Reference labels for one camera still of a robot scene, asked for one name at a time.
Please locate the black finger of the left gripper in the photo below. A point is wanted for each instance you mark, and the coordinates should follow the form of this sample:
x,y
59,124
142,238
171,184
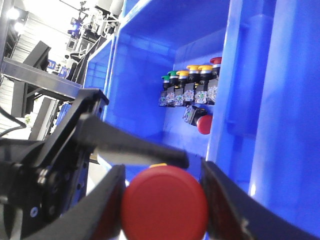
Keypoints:
x,y
119,147

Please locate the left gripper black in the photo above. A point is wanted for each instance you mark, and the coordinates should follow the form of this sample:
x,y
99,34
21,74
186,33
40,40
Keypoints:
x,y
41,179

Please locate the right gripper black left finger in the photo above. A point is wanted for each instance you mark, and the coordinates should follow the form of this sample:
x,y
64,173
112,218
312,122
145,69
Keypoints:
x,y
95,217

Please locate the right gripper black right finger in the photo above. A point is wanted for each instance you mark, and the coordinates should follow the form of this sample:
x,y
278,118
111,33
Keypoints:
x,y
234,215

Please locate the red mushroom push button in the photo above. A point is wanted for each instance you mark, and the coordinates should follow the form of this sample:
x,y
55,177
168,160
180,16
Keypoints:
x,y
164,203

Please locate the green push button far left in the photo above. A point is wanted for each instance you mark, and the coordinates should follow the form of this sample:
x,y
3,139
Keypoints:
x,y
165,85

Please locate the green push button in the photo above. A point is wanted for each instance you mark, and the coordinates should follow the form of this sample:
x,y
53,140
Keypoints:
x,y
170,95
165,85

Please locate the left blue plastic crate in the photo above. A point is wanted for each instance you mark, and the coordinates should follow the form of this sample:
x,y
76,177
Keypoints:
x,y
236,82

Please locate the red push button lying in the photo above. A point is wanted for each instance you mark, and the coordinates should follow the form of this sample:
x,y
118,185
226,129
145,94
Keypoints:
x,y
198,117

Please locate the yellow push button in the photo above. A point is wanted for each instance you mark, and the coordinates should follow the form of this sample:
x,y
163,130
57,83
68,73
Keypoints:
x,y
194,78
206,74
183,77

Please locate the red push button in row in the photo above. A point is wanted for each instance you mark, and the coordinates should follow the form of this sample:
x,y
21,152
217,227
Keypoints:
x,y
212,87

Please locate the stainless steel rack frame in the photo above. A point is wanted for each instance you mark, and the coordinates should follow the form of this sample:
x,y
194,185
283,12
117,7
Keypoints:
x,y
32,81

